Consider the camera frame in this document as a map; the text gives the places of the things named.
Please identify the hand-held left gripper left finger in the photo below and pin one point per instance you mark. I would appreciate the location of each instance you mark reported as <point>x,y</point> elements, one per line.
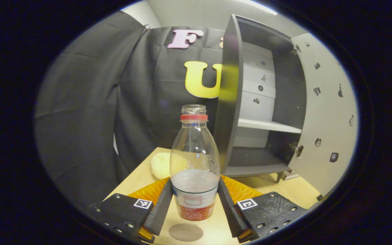
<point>162,211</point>

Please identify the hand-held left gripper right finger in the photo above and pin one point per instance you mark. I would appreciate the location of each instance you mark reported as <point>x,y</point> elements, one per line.
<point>228,211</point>

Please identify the round brown coaster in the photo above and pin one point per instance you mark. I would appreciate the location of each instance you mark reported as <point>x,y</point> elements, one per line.
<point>185,233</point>

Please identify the clear plastic bottle red label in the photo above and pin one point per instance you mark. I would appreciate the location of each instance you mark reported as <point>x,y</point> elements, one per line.
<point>195,183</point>

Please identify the grey cabinet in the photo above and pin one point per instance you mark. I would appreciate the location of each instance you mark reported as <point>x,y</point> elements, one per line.
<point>228,102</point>

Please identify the white cabinet door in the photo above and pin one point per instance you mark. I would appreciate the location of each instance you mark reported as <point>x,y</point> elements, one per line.
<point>328,119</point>

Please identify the yellow bread bun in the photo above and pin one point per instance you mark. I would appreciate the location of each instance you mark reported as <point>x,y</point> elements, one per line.
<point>158,166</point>

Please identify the stack of books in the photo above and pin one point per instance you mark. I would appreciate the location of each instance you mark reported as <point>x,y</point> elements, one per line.
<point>290,175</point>

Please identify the black backdrop cloth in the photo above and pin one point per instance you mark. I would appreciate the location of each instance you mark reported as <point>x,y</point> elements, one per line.
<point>90,102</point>

